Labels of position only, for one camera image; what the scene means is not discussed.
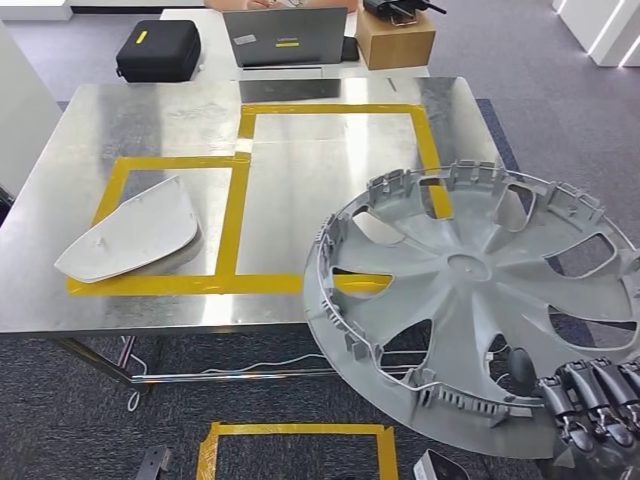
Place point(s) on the brown cardboard box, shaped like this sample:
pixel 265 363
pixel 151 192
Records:
pixel 395 43

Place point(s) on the white cabinet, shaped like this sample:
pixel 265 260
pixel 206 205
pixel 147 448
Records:
pixel 20 126

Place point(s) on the black device with antennas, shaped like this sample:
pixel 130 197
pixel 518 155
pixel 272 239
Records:
pixel 390 6

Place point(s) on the white blocks with light strips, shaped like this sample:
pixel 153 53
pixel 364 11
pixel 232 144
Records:
pixel 600 26

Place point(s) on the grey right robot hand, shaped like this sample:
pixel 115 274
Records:
pixel 600 417

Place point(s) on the white desk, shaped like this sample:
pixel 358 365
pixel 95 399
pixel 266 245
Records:
pixel 210 46

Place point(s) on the white low plinth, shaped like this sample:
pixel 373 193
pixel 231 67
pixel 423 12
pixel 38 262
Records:
pixel 30 10

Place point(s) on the person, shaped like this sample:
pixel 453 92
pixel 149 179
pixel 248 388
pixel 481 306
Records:
pixel 225 4

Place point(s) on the black zipped carrying case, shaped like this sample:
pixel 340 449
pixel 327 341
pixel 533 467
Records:
pixel 157 50

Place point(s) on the dark left wrist camera box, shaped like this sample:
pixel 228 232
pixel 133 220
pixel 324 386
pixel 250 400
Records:
pixel 152 462

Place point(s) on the yellow tape strip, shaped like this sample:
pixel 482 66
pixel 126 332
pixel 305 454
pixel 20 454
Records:
pixel 330 108

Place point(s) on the grey laptop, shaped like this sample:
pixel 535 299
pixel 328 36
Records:
pixel 285 36

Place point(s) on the grey plastic wheel hubcap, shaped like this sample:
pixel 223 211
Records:
pixel 465 298

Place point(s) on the white plastic car panel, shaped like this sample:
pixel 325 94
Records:
pixel 135 232

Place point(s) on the black phone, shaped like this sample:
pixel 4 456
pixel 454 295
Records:
pixel 351 50

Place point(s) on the yellow tape frame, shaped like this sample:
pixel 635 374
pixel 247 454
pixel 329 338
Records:
pixel 107 192

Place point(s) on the steel workbench grey top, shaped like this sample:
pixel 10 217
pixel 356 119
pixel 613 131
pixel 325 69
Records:
pixel 150 119

